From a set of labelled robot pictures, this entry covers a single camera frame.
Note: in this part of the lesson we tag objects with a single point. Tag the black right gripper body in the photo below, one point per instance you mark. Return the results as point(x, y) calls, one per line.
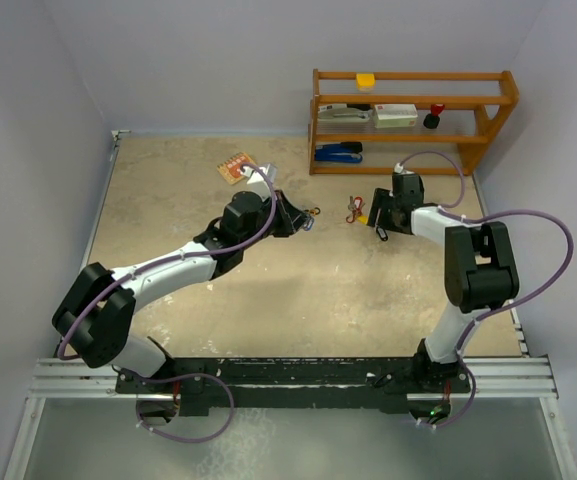
point(383, 199)

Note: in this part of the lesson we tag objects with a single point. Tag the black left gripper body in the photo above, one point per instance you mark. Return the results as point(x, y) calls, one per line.
point(282, 225)

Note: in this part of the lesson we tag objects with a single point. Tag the black key tag with key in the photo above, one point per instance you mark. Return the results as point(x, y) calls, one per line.
point(382, 234)

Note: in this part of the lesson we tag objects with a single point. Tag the red key tag with key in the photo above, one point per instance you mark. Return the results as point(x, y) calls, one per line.
point(356, 205)

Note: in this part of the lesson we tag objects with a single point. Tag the blue key tag with key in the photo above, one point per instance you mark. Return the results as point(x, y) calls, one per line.
point(309, 223)

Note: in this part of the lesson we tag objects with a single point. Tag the red S-shaped carabiner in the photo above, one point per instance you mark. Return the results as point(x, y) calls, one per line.
point(352, 215)

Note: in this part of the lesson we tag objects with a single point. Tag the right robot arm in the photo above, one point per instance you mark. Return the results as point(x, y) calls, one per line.
point(480, 273)

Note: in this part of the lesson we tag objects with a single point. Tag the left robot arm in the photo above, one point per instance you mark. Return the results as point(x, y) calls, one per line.
point(95, 316)

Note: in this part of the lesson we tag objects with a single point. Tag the orange spiral notebook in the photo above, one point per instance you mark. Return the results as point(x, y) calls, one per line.
point(231, 169)

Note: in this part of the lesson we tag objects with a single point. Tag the blue stapler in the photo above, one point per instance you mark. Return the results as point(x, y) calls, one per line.
point(343, 152)

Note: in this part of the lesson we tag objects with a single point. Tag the wooden shelf rack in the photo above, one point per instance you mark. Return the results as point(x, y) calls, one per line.
point(461, 112)

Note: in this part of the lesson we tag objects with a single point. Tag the white and red box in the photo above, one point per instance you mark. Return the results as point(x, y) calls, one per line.
point(394, 115)

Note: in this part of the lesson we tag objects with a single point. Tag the red and black stamp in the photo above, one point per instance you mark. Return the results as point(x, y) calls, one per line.
point(432, 118)

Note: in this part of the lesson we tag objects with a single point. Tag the white stapler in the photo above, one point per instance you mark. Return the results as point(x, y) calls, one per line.
point(344, 113)

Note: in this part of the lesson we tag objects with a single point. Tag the yellow-lidded container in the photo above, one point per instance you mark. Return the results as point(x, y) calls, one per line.
point(365, 82)

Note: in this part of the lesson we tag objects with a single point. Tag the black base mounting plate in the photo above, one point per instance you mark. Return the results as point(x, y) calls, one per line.
point(388, 384)

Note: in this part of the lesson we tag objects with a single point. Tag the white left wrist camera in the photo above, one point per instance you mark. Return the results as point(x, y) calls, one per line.
point(260, 179)

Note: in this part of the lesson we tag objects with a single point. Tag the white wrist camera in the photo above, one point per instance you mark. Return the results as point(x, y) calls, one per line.
point(260, 179)
point(399, 169)

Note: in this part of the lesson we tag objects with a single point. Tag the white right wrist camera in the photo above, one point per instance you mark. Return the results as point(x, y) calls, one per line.
point(399, 169)

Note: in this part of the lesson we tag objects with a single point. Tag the aluminium frame rail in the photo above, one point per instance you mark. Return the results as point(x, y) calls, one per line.
point(496, 378)

